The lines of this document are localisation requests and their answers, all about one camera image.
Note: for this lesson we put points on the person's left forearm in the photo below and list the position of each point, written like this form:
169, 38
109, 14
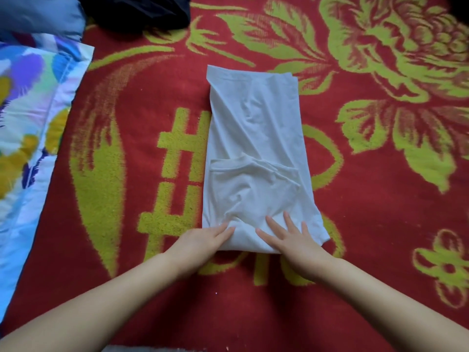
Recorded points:
80, 311

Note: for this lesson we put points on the black garment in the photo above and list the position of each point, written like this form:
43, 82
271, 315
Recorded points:
139, 11

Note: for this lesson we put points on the white bed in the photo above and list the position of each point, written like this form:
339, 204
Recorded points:
146, 348

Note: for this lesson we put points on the grey pillow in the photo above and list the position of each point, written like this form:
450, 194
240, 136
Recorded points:
40, 14

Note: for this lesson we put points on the person's right hand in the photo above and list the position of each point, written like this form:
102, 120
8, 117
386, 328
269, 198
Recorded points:
297, 245

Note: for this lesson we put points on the person's left hand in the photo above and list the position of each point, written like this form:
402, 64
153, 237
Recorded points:
194, 245

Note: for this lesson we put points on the colourful patterned pillow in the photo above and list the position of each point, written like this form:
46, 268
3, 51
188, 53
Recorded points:
26, 143

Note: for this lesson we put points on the red bedsheet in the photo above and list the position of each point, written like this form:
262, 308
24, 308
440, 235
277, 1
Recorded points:
381, 253

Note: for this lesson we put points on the person's right forearm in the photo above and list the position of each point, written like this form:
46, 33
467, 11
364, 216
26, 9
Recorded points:
396, 304

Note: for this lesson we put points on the white long garment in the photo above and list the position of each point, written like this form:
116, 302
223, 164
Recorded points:
253, 143

